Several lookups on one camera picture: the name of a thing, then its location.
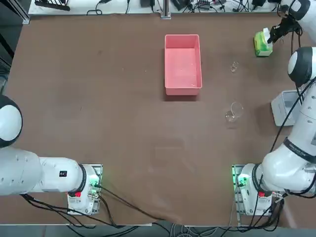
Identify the small glass beaker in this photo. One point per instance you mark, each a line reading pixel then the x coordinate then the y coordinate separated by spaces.
pixel 234 67

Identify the pink plastic container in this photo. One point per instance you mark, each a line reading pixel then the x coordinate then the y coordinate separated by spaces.
pixel 182 64

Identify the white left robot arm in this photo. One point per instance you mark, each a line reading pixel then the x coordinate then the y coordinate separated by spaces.
pixel 19 172

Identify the aluminium frame profile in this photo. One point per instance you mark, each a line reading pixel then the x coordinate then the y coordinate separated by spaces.
pixel 23 14

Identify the white tissue sheet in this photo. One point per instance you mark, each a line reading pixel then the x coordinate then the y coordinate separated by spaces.
pixel 266 32

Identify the white bin with lid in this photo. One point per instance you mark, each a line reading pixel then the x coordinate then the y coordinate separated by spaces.
pixel 280 111

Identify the green tissue pack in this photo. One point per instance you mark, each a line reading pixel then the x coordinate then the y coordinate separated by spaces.
pixel 260 45

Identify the aluminium frame post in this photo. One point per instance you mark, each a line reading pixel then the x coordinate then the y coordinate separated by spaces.
pixel 166 8

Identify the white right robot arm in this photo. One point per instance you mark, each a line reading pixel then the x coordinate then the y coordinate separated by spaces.
pixel 284 168

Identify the large glass beaker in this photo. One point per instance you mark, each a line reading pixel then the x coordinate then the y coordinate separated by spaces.
pixel 233 113

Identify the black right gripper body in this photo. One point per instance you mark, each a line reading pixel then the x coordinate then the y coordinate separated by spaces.
pixel 288 24

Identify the black finned device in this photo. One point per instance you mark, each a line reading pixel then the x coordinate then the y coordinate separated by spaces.
pixel 53 5

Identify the black power adapter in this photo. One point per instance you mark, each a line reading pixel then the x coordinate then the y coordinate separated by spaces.
pixel 181 4
pixel 147 3

